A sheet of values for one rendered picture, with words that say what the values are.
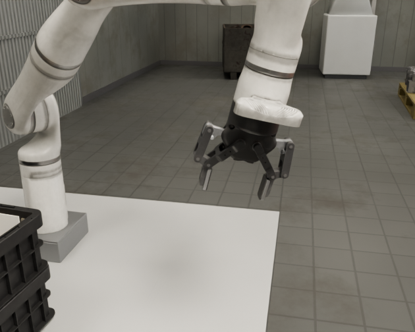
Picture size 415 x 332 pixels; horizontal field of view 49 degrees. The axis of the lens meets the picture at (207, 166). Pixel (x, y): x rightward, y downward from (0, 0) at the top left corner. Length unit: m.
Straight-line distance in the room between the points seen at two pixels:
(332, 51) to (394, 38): 1.38
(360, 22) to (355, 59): 0.55
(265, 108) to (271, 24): 0.11
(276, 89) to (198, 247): 0.61
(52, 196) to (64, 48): 0.39
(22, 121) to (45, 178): 0.15
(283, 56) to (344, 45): 6.84
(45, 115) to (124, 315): 0.46
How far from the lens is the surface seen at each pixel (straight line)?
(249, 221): 1.27
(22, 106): 1.01
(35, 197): 1.12
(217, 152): 0.68
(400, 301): 2.29
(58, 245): 1.12
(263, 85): 0.62
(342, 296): 2.23
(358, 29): 7.46
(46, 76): 0.91
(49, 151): 1.08
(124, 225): 1.27
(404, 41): 8.50
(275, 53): 0.61
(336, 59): 7.47
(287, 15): 0.60
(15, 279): 0.86
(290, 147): 0.68
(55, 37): 0.86
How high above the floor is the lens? 1.30
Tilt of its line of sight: 21 degrees down
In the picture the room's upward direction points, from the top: straight up
